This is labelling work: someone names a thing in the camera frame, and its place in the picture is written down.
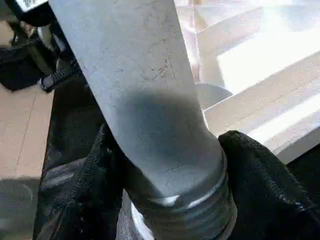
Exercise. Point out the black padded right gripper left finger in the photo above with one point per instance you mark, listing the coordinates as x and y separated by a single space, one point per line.
82 187

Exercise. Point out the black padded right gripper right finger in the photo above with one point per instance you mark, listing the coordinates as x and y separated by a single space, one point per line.
270 190

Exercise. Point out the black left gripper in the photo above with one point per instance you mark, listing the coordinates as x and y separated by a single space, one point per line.
37 17

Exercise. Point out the white plastic table leg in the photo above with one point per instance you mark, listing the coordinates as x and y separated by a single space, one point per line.
140 75

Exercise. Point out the white plastic table top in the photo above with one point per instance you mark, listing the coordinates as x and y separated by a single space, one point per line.
262 87

